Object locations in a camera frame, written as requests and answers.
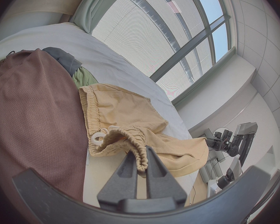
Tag black garment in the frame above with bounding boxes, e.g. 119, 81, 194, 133
42, 47, 82, 77

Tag window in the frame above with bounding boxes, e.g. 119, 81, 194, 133
91, 0, 236, 102

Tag tan shorts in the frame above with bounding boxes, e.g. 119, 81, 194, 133
79, 83, 209, 178

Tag grey-green curtain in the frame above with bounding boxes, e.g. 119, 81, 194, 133
73, 0, 140, 34

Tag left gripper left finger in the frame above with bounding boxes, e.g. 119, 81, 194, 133
97, 151, 140, 213

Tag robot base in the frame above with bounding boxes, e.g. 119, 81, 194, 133
205, 181, 222, 198

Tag brown shorts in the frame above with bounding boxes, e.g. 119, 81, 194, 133
0, 48, 89, 209

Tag green garment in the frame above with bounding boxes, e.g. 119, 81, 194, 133
72, 68, 98, 90

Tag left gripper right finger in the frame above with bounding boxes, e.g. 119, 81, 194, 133
140, 145, 187, 212

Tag bed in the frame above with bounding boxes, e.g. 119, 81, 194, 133
0, 0, 202, 209

